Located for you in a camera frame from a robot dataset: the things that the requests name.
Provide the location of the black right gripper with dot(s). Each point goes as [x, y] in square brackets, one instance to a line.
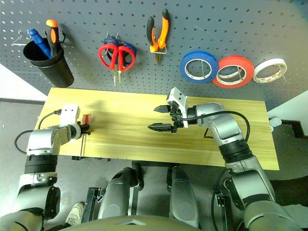
[176, 120]

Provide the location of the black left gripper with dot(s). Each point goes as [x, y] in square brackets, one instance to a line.
[83, 130]

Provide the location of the blue tape roll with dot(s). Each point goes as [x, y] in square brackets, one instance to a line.
[199, 55]

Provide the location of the orange black needle-nose pliers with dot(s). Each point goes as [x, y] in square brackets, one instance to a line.
[165, 29]

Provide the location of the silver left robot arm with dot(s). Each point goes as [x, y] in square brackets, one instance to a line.
[43, 139]

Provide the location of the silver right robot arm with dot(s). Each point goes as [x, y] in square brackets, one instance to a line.
[209, 110]

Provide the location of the black plastic tool cup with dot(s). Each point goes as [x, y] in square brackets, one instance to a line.
[57, 72]

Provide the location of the black table foot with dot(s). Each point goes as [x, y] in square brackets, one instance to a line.
[77, 158]

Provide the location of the grey robot left leg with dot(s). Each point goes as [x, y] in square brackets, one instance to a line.
[118, 192]

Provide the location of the grey robot leg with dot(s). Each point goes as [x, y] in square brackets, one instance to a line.
[183, 197]
[118, 192]

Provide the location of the grey robot right leg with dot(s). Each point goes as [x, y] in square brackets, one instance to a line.
[183, 197]

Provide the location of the white worn shoe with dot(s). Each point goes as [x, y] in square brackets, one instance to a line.
[75, 214]

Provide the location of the red tape roll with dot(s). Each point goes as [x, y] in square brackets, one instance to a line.
[235, 60]

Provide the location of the grey robot torso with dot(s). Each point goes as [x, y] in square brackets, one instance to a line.
[130, 225]

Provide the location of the grey perforated pegboard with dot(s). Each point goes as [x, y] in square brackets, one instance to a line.
[216, 24]

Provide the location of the grey table edge clamp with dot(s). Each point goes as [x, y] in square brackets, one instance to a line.
[274, 122]

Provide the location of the white tape roll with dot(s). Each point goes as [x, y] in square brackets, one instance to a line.
[267, 63]

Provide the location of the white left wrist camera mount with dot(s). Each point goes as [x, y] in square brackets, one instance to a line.
[69, 114]

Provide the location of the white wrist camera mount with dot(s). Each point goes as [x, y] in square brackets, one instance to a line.
[178, 96]
[69, 114]

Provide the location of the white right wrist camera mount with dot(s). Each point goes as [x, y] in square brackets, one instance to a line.
[178, 96]

